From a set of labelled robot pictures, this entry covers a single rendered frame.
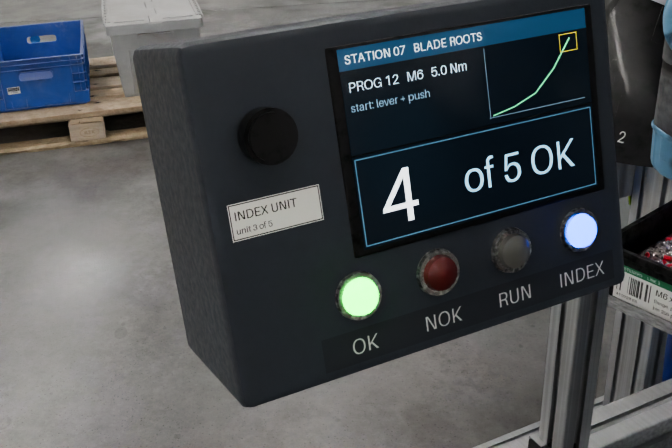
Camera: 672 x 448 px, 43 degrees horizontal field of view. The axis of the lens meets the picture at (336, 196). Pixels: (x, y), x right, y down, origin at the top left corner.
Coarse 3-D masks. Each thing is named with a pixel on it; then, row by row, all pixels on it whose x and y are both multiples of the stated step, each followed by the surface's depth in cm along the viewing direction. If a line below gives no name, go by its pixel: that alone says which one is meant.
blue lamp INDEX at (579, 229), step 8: (576, 208) 51; (568, 216) 51; (576, 216) 51; (584, 216) 51; (592, 216) 52; (568, 224) 51; (576, 224) 51; (584, 224) 51; (592, 224) 51; (560, 232) 51; (568, 232) 51; (576, 232) 51; (584, 232) 51; (592, 232) 51; (568, 240) 51; (576, 240) 51; (584, 240) 51; (592, 240) 51; (568, 248) 51; (576, 248) 51; (584, 248) 52
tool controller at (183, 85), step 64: (448, 0) 51; (512, 0) 47; (576, 0) 49; (192, 64) 40; (256, 64) 42; (320, 64) 43; (384, 64) 44; (448, 64) 46; (512, 64) 48; (576, 64) 50; (192, 128) 41; (256, 128) 41; (320, 128) 44; (384, 128) 45; (448, 128) 47; (512, 128) 48; (576, 128) 50; (192, 192) 43; (256, 192) 43; (320, 192) 44; (448, 192) 47; (512, 192) 49; (576, 192) 51; (192, 256) 47; (256, 256) 43; (320, 256) 45; (384, 256) 46; (576, 256) 52; (192, 320) 50; (256, 320) 44; (320, 320) 45; (384, 320) 47; (448, 320) 48; (256, 384) 44
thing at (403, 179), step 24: (432, 144) 46; (360, 168) 45; (384, 168) 45; (408, 168) 46; (432, 168) 47; (360, 192) 45; (384, 192) 45; (408, 192) 46; (432, 192) 47; (360, 216) 45; (384, 216) 46; (408, 216) 46; (432, 216) 47; (384, 240) 46
